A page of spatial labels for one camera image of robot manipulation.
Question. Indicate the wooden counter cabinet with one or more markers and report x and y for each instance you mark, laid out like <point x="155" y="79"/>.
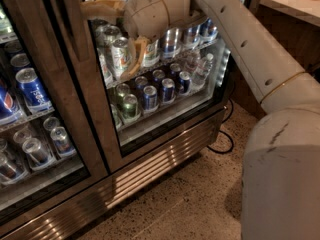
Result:
<point x="295" y="26"/>

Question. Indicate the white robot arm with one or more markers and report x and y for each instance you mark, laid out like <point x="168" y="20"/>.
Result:
<point x="281" y="166"/>

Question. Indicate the clear water bottle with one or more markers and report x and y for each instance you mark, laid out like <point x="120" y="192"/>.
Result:
<point x="203" y="69"/>

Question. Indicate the blue can bottom shelf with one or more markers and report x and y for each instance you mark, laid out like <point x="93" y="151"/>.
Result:
<point x="149" y="97"/>

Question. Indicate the front blue silver can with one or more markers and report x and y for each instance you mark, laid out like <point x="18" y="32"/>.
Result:
<point x="169" y="41"/>

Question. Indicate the blue pepsi can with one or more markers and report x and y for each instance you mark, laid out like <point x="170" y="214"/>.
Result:
<point x="31" y="87"/>
<point x="8" y="106"/>

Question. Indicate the front white 7up can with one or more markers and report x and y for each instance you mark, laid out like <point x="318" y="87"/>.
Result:
<point x="120" y="54"/>

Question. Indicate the white 7up can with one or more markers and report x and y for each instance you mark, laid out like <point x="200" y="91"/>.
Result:
<point x="120" y="54"/>
<point x="150" y="52"/>

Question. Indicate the glass fridge door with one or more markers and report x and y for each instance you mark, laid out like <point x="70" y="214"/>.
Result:
<point x="172" y="131"/>
<point x="54" y="199"/>

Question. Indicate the front blue pepsi can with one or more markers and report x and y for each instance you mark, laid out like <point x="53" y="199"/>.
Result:
<point x="8" y="106"/>

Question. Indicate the green soda can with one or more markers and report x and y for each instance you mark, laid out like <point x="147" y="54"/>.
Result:
<point x="130" y="106"/>

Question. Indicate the silver can lower left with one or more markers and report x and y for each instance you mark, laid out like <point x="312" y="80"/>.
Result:
<point x="34" y="149"/>

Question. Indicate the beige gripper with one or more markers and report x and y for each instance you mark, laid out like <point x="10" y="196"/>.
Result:
<point x="145" y="16"/>

